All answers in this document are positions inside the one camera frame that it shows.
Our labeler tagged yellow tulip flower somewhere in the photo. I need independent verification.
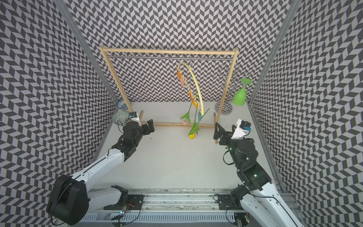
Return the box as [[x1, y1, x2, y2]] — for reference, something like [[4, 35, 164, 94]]
[[188, 110, 205, 140]]

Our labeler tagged pink tulip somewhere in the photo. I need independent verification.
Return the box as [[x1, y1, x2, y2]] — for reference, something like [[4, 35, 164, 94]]
[[180, 103, 193, 125], [188, 109, 199, 138]]

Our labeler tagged yellow clip hanger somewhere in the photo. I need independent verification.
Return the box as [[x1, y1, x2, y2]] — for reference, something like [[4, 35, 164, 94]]
[[177, 62, 206, 114]]

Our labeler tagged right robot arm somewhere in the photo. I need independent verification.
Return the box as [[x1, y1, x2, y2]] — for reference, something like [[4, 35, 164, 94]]
[[213, 119, 303, 227]]

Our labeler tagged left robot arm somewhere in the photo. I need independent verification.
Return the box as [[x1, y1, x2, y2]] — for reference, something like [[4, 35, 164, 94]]
[[46, 120, 155, 225]]

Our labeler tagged orange clothes peg lower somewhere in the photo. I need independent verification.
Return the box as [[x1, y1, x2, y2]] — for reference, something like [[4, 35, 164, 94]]
[[192, 101, 199, 109]]

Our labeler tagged orange clothes peg middle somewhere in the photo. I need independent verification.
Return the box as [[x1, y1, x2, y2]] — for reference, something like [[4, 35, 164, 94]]
[[188, 90, 195, 101]]

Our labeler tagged pink clothes peg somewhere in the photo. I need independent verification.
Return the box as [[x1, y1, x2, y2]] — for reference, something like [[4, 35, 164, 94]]
[[179, 77, 184, 88]]

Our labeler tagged blue patterned bowl back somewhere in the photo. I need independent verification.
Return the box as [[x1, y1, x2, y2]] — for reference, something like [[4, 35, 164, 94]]
[[116, 99, 128, 111]]

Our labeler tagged green plastic wine glass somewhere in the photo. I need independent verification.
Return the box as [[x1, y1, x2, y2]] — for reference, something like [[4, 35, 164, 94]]
[[232, 78, 253, 106]]

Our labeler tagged chrome glass holder stand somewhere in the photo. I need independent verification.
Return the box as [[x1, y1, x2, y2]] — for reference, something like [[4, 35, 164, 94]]
[[215, 73, 252, 115]]

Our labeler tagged metal rack rod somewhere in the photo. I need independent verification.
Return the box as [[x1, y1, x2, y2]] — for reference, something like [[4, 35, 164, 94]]
[[108, 56, 233, 61]]

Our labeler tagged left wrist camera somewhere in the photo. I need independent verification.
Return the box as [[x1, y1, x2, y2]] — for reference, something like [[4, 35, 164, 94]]
[[129, 112, 142, 126]]

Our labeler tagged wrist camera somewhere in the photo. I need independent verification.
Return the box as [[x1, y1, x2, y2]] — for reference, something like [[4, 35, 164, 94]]
[[129, 112, 142, 126], [231, 119, 251, 140]]

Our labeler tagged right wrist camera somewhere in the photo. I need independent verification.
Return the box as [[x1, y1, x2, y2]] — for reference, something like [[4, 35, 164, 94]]
[[231, 119, 251, 140]]

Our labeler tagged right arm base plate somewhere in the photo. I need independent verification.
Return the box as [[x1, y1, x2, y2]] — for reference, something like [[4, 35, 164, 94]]
[[214, 194, 244, 211]]

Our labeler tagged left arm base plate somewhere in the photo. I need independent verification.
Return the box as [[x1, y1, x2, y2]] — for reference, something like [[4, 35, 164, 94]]
[[104, 194, 145, 211]]

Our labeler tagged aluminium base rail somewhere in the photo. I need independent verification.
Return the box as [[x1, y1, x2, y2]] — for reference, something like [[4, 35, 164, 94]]
[[78, 190, 253, 227]]

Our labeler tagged wooden clothes rack frame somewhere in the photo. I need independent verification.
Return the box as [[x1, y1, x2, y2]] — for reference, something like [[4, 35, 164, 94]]
[[100, 46, 239, 129]]

